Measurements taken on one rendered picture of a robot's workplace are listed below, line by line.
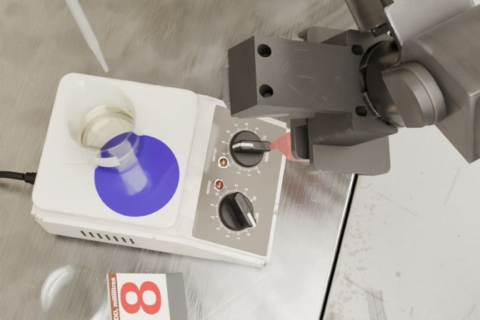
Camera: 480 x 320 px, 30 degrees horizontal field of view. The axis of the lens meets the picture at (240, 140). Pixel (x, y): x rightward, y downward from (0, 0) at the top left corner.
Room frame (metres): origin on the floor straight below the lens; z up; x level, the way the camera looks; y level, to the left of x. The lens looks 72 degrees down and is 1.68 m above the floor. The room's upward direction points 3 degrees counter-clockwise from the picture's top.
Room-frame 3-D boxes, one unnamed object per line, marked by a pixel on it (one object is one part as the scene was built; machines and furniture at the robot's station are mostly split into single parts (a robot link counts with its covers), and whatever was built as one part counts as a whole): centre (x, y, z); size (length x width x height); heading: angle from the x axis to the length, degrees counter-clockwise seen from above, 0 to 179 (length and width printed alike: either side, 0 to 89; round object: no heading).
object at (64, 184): (0.23, 0.10, 0.98); 0.12 x 0.12 x 0.01; 78
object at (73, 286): (0.12, 0.15, 0.91); 0.06 x 0.06 x 0.02
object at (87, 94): (0.23, 0.10, 1.02); 0.06 x 0.05 x 0.08; 28
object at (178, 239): (0.22, 0.08, 0.94); 0.22 x 0.13 x 0.08; 78
